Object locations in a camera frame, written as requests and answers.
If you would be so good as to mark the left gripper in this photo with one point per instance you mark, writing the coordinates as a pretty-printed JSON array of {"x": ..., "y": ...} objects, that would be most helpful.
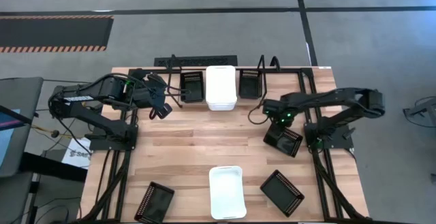
[{"x": 150, "y": 98}]

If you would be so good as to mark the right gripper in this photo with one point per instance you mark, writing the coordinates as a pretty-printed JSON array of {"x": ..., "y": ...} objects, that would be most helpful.
[{"x": 286, "y": 115}]

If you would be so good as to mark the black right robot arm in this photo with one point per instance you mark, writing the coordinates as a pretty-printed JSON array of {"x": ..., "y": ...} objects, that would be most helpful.
[{"x": 327, "y": 98}]

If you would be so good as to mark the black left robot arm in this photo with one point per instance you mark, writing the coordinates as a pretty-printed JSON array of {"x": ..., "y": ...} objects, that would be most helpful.
[{"x": 85, "y": 93}]

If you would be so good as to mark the black metal shelf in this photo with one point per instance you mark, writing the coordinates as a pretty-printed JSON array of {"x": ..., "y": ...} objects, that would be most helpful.
[{"x": 243, "y": 103}]

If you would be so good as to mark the white printed paper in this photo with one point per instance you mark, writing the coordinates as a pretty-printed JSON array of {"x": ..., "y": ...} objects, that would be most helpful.
[{"x": 76, "y": 156}]

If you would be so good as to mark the black hazard-striped floor mat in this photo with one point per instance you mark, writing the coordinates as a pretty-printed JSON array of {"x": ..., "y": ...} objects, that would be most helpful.
[{"x": 51, "y": 33}]

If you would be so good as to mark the black floor beam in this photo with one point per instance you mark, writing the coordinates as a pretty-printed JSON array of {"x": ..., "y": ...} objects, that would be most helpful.
[{"x": 51, "y": 167}]

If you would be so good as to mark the blue screen device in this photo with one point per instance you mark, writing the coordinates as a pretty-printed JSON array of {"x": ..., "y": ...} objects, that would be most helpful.
[{"x": 7, "y": 139}]

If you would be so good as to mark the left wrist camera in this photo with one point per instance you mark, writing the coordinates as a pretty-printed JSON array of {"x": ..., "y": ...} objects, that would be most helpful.
[{"x": 156, "y": 81}]

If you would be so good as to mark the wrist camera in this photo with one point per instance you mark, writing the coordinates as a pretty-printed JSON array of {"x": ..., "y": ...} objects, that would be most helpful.
[
  {"x": 156, "y": 81},
  {"x": 269, "y": 105}
]

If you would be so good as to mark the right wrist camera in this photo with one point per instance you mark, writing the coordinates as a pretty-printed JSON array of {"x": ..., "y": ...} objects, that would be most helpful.
[{"x": 269, "y": 105}]

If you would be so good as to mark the black aluminium table frame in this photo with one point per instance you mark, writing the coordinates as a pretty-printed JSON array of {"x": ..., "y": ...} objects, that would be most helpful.
[{"x": 153, "y": 70}]

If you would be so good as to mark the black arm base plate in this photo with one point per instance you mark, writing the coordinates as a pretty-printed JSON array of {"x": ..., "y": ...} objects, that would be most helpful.
[
  {"x": 340, "y": 135},
  {"x": 102, "y": 145}
]

